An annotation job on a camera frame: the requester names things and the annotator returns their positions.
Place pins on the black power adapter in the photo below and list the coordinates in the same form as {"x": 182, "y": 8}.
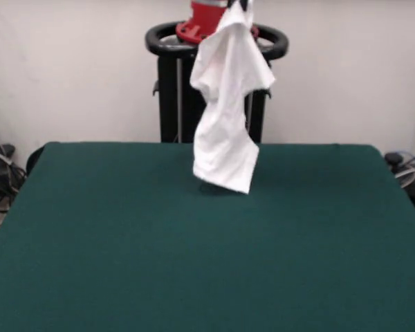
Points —
{"x": 394, "y": 158}
{"x": 7, "y": 149}

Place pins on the dark green table cloth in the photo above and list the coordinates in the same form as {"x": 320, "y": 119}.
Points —
{"x": 90, "y": 242}

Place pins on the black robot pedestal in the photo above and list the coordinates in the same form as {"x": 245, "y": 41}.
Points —
{"x": 169, "y": 103}

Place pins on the white printed t-shirt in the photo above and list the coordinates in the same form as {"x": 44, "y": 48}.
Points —
{"x": 224, "y": 138}

